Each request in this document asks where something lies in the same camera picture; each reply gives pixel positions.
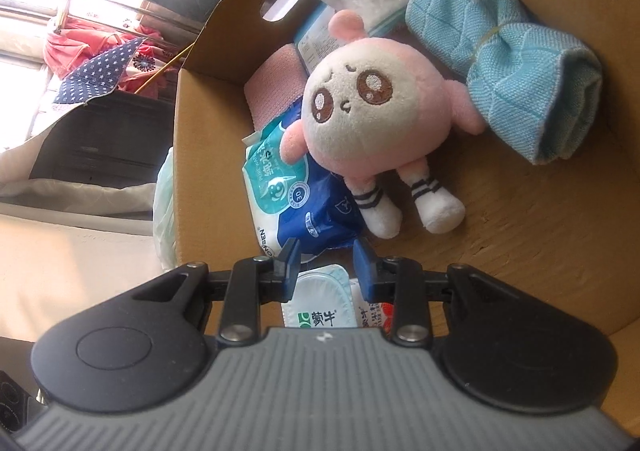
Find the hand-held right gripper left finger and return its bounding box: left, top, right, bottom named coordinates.
left=132, top=237, right=301, bottom=342

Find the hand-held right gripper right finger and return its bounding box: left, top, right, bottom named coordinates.
left=352, top=238, right=523, bottom=344

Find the white pouch packet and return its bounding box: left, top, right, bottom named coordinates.
left=281, top=265, right=362, bottom=330

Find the red print white packet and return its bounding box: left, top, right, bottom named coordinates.
left=350, top=278, right=401, bottom=332

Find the blue teal wet wipes packet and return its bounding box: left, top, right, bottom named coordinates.
left=242, top=98, right=366, bottom=264

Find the pale green plastic bag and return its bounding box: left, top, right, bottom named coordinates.
left=151, top=146, right=180, bottom=272

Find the pink plush toy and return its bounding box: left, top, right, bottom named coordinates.
left=277, top=11, right=486, bottom=238

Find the brown cardboard box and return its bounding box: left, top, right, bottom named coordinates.
left=172, top=0, right=640, bottom=439

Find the pink knit cloth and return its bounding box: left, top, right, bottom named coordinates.
left=244, top=44, right=307, bottom=129

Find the light blue cloth bundle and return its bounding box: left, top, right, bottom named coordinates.
left=405, top=0, right=603, bottom=167

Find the dark cabinet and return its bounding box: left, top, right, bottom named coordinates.
left=29, top=90, right=176, bottom=184

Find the yellow stick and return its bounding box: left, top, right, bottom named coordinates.
left=134, top=42, right=197, bottom=93

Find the pink floral garment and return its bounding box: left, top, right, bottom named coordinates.
left=120, top=44, right=168, bottom=94

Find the star print cloth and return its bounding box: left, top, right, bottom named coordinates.
left=51, top=38, right=146, bottom=106

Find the pink hanging garment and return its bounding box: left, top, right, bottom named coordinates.
left=44, top=26, right=166, bottom=82

